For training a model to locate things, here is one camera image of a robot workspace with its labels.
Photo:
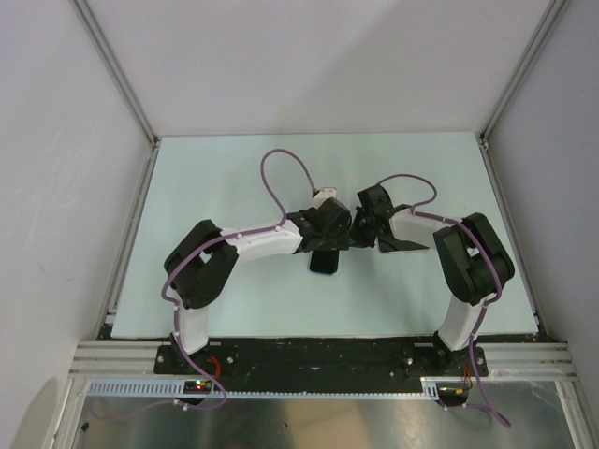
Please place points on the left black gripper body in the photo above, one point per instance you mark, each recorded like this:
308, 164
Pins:
334, 239

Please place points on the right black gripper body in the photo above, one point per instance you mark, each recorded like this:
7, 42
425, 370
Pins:
362, 231

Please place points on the black smartphone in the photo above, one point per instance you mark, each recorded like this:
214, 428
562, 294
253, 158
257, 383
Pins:
324, 262

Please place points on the black phone case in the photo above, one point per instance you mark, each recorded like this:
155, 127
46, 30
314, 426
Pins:
402, 245

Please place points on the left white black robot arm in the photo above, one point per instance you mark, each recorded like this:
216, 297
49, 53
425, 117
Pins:
200, 266

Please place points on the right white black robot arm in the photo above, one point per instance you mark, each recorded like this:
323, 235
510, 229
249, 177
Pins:
475, 264

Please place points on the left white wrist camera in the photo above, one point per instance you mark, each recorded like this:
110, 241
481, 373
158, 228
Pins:
323, 194

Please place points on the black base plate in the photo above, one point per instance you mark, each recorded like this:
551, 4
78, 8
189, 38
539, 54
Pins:
313, 361

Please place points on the slotted cable duct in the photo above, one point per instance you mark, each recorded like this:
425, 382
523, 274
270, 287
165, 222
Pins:
415, 388

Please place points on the right aluminium frame post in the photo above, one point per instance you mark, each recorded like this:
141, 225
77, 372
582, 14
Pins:
538, 40

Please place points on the aluminium frame post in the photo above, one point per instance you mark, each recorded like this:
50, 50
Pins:
538, 40
109, 59

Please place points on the left aluminium frame post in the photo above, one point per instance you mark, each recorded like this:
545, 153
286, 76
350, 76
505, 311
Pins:
109, 59

